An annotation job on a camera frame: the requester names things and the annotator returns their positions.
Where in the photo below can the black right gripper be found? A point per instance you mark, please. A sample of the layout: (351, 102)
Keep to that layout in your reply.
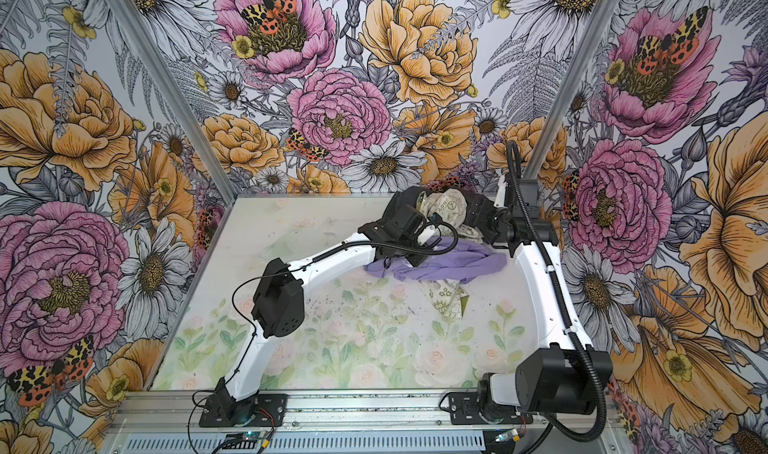
(478, 211)

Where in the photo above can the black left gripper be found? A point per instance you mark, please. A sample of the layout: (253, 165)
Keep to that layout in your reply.
(413, 256)

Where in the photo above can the cream patterned cloth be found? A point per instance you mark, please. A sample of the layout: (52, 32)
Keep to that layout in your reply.
(448, 297)

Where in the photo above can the purple cloth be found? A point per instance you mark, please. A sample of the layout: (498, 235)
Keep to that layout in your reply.
(465, 262)

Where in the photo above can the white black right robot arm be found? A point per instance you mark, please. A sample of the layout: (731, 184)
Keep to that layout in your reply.
(566, 371)

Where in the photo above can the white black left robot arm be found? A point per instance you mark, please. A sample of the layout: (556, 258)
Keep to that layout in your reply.
(280, 297)

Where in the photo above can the dark grey cloth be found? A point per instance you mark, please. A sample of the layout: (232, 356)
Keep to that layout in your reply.
(455, 206)

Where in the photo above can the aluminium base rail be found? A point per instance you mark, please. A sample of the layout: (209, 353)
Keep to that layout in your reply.
(306, 410)

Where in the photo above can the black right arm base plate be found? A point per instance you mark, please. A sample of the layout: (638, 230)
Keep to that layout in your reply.
(473, 408)

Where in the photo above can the white perforated cable duct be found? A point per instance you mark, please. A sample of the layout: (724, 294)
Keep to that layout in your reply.
(458, 441)

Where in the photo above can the aluminium corner post left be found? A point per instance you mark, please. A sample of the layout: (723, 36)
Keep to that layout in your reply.
(140, 38)

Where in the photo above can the aluminium corner post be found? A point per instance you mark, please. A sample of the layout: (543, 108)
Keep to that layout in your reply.
(598, 24)
(140, 38)

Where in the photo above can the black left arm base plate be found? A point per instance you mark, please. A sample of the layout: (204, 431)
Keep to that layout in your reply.
(259, 410)

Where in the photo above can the aluminium corner post right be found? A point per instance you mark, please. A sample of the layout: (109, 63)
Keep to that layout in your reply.
(598, 24)

